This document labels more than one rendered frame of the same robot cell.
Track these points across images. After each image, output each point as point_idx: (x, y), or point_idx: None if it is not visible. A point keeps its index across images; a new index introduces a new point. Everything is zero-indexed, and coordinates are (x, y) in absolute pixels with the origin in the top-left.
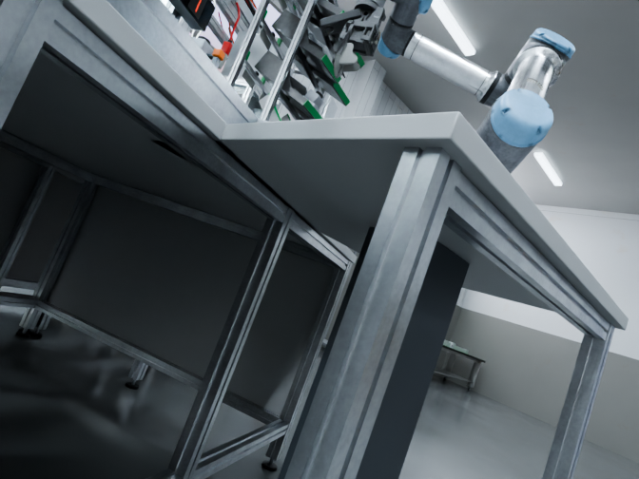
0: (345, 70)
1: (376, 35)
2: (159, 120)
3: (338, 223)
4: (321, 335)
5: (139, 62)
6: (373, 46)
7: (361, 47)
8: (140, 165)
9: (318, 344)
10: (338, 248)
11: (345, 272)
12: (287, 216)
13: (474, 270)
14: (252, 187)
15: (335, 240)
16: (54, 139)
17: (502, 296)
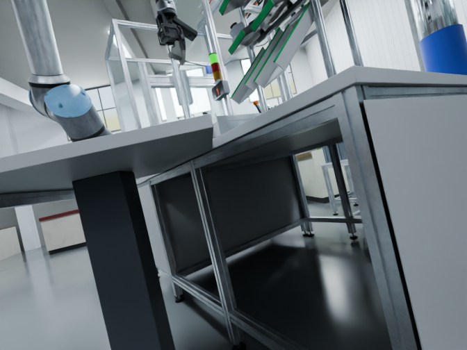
0: (179, 55)
1: (160, 29)
2: (158, 180)
3: (161, 164)
4: (370, 253)
5: (151, 176)
6: (161, 37)
7: (169, 39)
8: (290, 141)
9: (374, 271)
10: (254, 128)
11: (340, 118)
12: (190, 165)
13: (66, 179)
14: (176, 171)
15: (238, 132)
16: (334, 133)
17: (11, 175)
